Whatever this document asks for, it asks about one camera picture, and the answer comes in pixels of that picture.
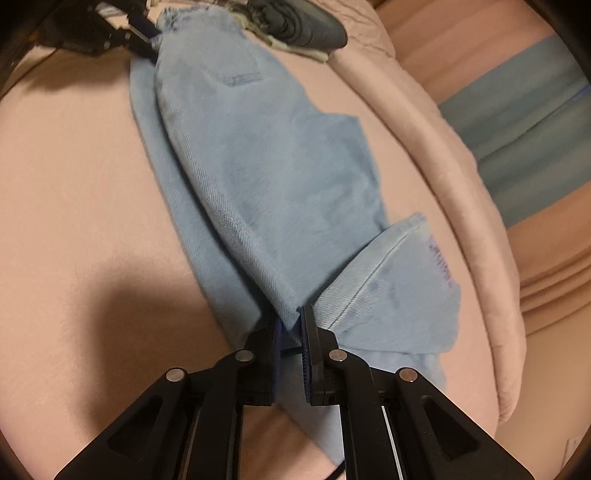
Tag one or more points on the white wall socket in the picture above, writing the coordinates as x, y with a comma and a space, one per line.
571, 447

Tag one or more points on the light blue denim pants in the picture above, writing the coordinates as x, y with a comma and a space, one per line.
278, 204

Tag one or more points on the folded dark blue jeans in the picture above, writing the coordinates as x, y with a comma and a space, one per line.
299, 23

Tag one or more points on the pink duvet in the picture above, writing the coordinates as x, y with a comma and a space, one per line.
425, 167

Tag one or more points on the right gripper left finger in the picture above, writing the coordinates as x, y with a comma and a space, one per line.
186, 425

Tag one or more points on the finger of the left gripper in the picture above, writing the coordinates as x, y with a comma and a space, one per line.
136, 13
140, 46

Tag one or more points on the pink curtain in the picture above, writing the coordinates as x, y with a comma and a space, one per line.
447, 45

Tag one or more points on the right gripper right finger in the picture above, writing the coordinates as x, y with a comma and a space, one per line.
396, 425

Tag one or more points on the pink bed sheet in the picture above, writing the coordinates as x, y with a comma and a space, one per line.
97, 297

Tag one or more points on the blue curtain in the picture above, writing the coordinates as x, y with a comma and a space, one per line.
527, 123

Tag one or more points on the folded light green garment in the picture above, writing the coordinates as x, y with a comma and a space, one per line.
276, 44

